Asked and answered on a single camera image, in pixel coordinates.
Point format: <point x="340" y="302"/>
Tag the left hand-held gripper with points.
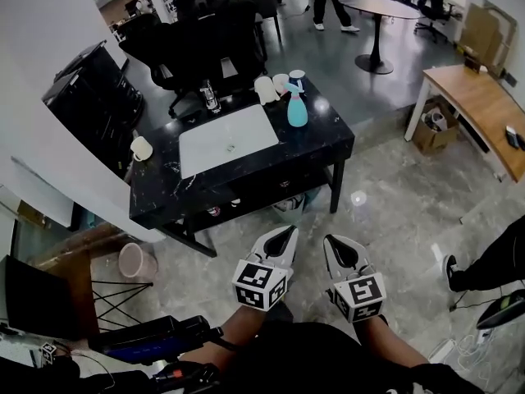
<point x="258" y="285"/>

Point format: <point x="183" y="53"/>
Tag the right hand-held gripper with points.
<point x="361" y="296"/>

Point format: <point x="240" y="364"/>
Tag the teal spray bottle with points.
<point x="297" y="111"/>

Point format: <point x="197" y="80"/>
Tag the person's right forearm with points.
<point x="385" y="339"/>

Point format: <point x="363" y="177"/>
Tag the person's left forearm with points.
<point x="238" y="331"/>

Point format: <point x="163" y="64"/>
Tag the basket under table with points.
<point x="289" y="209"/>

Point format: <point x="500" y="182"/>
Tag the black marble sink table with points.
<point x="311" y="146"/>

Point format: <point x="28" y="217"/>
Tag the person's black clothing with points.
<point x="328" y="359"/>

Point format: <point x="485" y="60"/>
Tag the white sink basin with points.
<point x="229" y="138"/>

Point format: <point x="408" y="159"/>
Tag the white power strip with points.
<point x="442" y="350"/>

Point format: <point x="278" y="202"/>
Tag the pink bucket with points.
<point x="135" y="261"/>

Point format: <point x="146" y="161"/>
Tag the open cardboard box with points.
<point x="430" y="138"/>

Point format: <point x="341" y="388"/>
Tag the white ghost-shaped figure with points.
<point x="266" y="88"/>

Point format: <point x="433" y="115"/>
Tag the black handheld device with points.
<point x="152" y="339"/>

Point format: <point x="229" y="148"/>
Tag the black device with red button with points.
<point x="188" y="378"/>

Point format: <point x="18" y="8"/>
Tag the white mug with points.
<point x="280" y="82"/>

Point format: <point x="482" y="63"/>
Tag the chrome faucet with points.
<point x="210" y="97"/>

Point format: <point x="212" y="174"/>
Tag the cream mug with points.
<point x="141" y="148"/>

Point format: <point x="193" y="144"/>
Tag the white and blue cup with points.
<point x="297" y="76"/>

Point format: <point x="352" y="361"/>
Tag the black and green device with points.
<point x="502" y="308"/>

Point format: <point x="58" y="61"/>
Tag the black remote-like item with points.
<point x="512" y="138"/>

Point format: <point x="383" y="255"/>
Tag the wooden desk with white legs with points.
<point x="480" y="97"/>

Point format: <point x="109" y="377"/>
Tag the large black office chair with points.
<point x="197" y="43"/>

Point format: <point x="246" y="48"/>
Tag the small dark box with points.
<point x="476" y="65"/>

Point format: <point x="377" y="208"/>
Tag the black drawer cabinet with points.
<point x="94" y="97"/>

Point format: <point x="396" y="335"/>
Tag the black slim chair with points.
<point x="262" y="4"/>

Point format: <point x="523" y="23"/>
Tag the white board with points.
<point x="41" y="191"/>

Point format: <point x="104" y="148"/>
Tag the black monitor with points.
<point x="37" y="298"/>

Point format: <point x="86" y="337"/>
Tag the small patterned block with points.
<point x="48" y="352"/>

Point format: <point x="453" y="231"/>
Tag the flat cardboard sheets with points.
<point x="486" y="35"/>

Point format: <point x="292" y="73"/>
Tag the black mesh office chair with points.
<point x="435" y="2"/>

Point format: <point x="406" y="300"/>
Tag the round pedestal table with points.
<point x="381" y="8"/>

